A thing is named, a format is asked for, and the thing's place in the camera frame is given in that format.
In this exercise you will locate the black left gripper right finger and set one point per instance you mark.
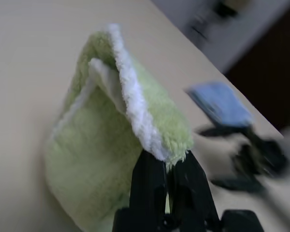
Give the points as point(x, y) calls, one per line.
point(193, 193)

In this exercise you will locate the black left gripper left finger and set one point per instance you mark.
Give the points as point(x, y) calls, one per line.
point(147, 188)

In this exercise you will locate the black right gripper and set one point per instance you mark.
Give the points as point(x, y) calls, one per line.
point(263, 154)

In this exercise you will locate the green towel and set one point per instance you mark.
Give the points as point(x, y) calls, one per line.
point(87, 145)

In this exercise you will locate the folded blue towel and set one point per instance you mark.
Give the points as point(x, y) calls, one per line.
point(220, 104)

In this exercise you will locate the dark desk white edge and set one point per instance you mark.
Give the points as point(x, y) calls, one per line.
point(232, 48)

